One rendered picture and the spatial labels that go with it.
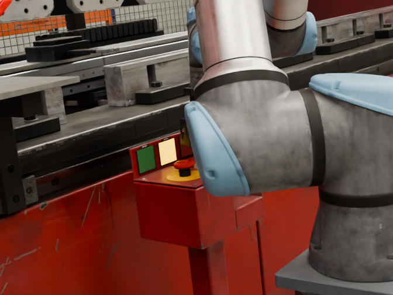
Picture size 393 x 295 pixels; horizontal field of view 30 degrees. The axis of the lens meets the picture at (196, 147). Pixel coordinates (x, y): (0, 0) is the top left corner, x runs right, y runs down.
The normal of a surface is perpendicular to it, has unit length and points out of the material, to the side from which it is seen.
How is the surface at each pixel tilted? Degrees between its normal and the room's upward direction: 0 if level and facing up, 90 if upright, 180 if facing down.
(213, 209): 90
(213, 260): 90
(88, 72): 90
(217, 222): 90
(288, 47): 129
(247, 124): 62
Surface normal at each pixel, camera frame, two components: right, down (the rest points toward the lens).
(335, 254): -0.72, -0.07
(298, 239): 0.76, 0.06
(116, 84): -0.64, 0.23
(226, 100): -0.40, -0.18
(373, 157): -0.03, 0.24
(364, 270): -0.28, 0.24
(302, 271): -0.11, -0.97
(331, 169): 0.11, 0.65
